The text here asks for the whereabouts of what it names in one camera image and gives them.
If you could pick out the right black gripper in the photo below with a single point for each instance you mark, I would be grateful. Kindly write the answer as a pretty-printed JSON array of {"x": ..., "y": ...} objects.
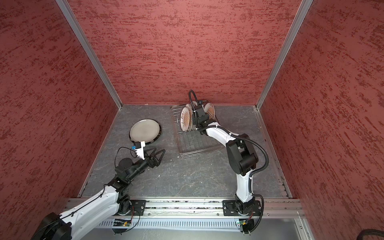
[{"x": 194, "y": 119}]

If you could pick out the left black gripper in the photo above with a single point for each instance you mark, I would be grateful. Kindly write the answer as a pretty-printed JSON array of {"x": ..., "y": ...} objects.
[{"x": 155, "y": 162}]

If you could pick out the black striped rim plate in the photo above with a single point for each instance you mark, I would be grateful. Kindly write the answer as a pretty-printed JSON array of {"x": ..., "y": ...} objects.
[{"x": 156, "y": 136}]

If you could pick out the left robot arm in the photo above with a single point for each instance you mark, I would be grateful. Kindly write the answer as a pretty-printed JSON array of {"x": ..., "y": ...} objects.
[{"x": 112, "y": 200}]

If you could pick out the back orange sunburst plate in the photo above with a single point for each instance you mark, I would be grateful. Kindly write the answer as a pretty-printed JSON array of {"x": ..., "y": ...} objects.
[{"x": 210, "y": 110}]

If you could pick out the orange sunburst plate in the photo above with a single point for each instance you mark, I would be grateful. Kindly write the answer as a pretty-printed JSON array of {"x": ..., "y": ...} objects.
[
  {"x": 192, "y": 124},
  {"x": 210, "y": 110},
  {"x": 185, "y": 119}
]

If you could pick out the left connector board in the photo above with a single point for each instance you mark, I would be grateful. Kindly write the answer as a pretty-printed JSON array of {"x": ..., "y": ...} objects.
[{"x": 122, "y": 223}]

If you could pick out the connector board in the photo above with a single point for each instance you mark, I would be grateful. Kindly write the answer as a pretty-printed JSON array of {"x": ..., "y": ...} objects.
[
  {"x": 246, "y": 226},
  {"x": 122, "y": 223}
]

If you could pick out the right connector board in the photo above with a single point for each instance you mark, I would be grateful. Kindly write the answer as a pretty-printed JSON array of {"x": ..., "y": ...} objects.
[{"x": 246, "y": 226}]

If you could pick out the right corner aluminium profile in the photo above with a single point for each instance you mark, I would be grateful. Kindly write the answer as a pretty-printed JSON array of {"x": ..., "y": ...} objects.
[{"x": 290, "y": 37}]

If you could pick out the corner aluminium profile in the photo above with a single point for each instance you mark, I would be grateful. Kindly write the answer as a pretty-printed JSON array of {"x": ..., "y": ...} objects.
[
  {"x": 290, "y": 37},
  {"x": 79, "y": 33}
]

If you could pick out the left corner aluminium profile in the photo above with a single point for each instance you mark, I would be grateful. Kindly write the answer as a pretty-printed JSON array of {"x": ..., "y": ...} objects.
[{"x": 79, "y": 33}]

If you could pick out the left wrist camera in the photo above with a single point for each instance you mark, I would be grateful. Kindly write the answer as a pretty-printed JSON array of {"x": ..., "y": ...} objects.
[{"x": 138, "y": 148}]

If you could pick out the wire dish rack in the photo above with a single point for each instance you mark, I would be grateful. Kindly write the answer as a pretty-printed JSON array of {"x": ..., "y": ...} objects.
[{"x": 191, "y": 143}]

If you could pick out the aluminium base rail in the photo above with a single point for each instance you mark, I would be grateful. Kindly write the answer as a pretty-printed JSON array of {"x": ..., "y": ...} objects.
[{"x": 209, "y": 214}]

